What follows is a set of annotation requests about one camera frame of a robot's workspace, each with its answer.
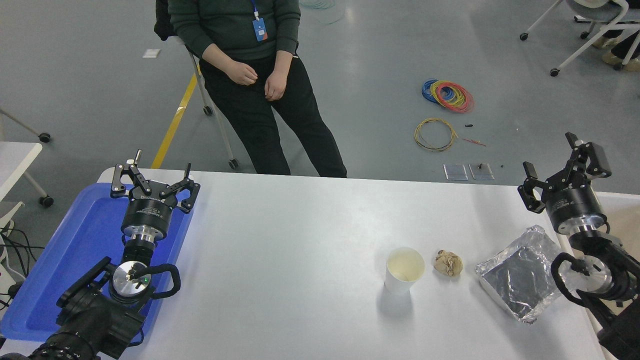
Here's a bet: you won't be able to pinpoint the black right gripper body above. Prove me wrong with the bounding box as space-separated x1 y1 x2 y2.
544 184 608 234

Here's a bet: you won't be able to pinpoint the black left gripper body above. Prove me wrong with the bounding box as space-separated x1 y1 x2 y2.
122 195 177 233

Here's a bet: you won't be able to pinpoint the white paper cup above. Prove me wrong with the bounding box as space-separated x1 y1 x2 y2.
384 247 426 296

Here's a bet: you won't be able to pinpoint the person's right hand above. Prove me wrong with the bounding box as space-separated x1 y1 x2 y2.
223 60 259 86

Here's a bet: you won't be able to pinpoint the person's left hand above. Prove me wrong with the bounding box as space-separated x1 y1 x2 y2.
264 70 289 102

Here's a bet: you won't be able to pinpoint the large pale bin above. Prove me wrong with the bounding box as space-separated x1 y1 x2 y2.
555 191 640 360

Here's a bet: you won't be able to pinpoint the wheeled chair with grey legs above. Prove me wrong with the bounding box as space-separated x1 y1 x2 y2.
154 0 240 171

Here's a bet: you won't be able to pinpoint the clear plastic plate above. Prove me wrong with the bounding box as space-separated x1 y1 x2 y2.
469 163 495 181
443 163 469 181

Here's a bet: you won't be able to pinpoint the blue plastic tray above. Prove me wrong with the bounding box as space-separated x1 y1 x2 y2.
0 182 196 343

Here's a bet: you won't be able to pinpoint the silver foil tray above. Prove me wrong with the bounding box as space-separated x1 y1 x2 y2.
475 225 571 325

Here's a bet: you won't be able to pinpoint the person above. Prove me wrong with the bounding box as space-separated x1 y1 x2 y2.
592 27 640 72
167 0 348 178

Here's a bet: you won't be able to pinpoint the white caster leg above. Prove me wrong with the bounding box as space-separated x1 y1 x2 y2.
0 107 52 144

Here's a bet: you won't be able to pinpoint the crumpled tan paper ball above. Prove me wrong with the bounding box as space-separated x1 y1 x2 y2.
433 249 464 277

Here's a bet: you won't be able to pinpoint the white side table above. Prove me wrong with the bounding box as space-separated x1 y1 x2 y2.
0 141 55 208

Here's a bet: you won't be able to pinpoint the white wheeled office chair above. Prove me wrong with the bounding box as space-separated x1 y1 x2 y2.
519 0 640 77

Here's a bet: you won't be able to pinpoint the red and yellow wire coil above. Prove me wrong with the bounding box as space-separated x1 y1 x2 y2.
431 81 475 114

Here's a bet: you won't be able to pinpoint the yellow and black wire coil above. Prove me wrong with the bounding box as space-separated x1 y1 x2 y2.
413 118 459 153

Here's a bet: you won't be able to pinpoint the blue wire coil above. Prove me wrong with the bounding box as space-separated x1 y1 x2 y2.
421 79 443 105

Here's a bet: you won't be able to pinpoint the black floor cables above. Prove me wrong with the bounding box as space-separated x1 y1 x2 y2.
0 220 46 308

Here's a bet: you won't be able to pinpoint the green wire coil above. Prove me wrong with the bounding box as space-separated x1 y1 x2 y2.
299 0 346 25

